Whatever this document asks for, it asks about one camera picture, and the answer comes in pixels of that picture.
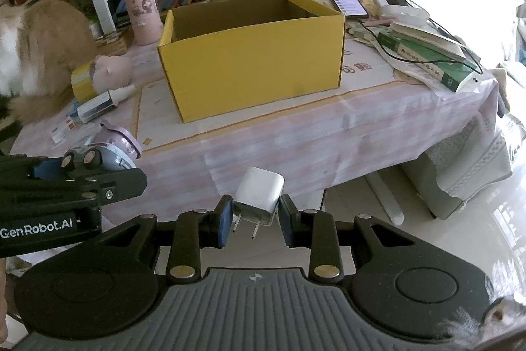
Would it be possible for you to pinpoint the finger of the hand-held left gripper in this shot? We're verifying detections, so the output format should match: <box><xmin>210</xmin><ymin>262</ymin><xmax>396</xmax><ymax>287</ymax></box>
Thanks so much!
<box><xmin>0</xmin><ymin>147</ymin><xmax>103</xmax><ymax>182</ymax></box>

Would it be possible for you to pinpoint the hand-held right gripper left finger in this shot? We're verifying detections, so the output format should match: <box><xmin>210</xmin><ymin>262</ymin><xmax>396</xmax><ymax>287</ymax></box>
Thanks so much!
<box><xmin>96</xmin><ymin>195</ymin><xmax>236</xmax><ymax>280</ymax></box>

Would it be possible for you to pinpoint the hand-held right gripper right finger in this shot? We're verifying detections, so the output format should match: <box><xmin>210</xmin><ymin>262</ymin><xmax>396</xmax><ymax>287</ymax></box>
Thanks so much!
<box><xmin>278</xmin><ymin>195</ymin><xmax>416</xmax><ymax>282</ymax></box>

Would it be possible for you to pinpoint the white charger plug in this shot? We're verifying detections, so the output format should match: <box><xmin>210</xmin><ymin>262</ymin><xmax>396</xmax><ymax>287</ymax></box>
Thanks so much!
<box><xmin>233</xmin><ymin>167</ymin><xmax>285</xmax><ymax>240</ymax></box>

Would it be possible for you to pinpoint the purple round jar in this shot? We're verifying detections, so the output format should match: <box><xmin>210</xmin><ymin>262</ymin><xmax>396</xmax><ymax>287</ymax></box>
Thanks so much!
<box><xmin>94</xmin><ymin>120</ymin><xmax>143</xmax><ymax>171</ymax></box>

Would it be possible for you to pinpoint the yellow tape roll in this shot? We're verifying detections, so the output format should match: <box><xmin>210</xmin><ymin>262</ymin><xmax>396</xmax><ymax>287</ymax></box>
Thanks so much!
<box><xmin>71</xmin><ymin>62</ymin><xmax>99</xmax><ymax>104</ymax></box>

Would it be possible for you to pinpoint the pink pig toy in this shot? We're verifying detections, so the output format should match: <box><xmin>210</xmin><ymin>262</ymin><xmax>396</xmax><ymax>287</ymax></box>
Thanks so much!
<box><xmin>89</xmin><ymin>55</ymin><xmax>133</xmax><ymax>94</ymax></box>

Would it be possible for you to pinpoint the yellow cardboard box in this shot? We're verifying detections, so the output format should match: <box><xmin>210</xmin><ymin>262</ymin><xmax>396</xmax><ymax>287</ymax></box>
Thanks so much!
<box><xmin>158</xmin><ymin>0</ymin><xmax>346</xmax><ymax>124</ymax></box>

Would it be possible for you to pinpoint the pink checkered desktop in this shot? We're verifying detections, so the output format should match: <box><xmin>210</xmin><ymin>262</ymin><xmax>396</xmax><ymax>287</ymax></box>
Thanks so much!
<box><xmin>8</xmin><ymin>0</ymin><xmax>500</xmax><ymax>228</ymax></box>

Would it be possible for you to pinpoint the white medicine packet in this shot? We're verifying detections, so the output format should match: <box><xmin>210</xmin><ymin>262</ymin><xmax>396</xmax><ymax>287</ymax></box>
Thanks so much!
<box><xmin>51</xmin><ymin>118</ymin><xmax>79</xmax><ymax>144</ymax></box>

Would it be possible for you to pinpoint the white spray bottle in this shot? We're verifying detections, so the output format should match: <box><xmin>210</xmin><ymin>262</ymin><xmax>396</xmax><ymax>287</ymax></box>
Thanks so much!
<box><xmin>77</xmin><ymin>84</ymin><xmax>137</xmax><ymax>124</ymax></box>

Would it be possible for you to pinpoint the cream white fluffy cat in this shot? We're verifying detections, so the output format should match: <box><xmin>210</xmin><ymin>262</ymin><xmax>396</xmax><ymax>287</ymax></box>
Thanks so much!
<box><xmin>0</xmin><ymin>0</ymin><xmax>99</xmax><ymax>125</ymax></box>

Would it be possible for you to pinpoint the cream desk mat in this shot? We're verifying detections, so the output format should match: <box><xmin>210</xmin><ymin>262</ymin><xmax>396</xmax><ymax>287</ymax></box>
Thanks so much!
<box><xmin>135</xmin><ymin>42</ymin><xmax>407</xmax><ymax>154</ymax></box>

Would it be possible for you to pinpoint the pink cylindrical pen holder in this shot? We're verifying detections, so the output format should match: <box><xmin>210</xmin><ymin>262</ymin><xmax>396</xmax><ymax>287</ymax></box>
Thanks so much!
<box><xmin>123</xmin><ymin>0</ymin><xmax>163</xmax><ymax>46</ymax></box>

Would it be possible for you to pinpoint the grey patterned cloth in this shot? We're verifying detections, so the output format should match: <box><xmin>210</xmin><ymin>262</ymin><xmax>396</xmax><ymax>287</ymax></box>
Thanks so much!
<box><xmin>427</xmin><ymin>116</ymin><xmax>514</xmax><ymax>204</ymax></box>

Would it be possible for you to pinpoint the green thick book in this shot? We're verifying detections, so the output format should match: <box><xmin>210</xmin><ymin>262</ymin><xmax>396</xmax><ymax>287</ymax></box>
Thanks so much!
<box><xmin>377</xmin><ymin>28</ymin><xmax>477</xmax><ymax>93</ymax></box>

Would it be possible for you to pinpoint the grey white furry animal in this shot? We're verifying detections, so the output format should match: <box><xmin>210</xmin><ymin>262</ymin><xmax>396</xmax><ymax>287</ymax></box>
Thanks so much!
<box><xmin>444</xmin><ymin>293</ymin><xmax>526</xmax><ymax>351</ymax></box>

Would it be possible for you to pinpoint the black smartphone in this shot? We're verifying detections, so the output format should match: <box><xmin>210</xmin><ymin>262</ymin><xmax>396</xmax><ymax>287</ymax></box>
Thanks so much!
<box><xmin>325</xmin><ymin>0</ymin><xmax>369</xmax><ymax>19</ymax></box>

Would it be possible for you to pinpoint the white plastic box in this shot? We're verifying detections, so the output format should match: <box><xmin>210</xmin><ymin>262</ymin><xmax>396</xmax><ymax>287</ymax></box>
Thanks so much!
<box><xmin>380</xmin><ymin>3</ymin><xmax>426</xmax><ymax>21</ymax></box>

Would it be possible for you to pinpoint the black cable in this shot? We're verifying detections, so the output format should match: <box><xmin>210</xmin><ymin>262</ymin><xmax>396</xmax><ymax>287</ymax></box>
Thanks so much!
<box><xmin>357</xmin><ymin>0</ymin><xmax>485</xmax><ymax>77</ymax></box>

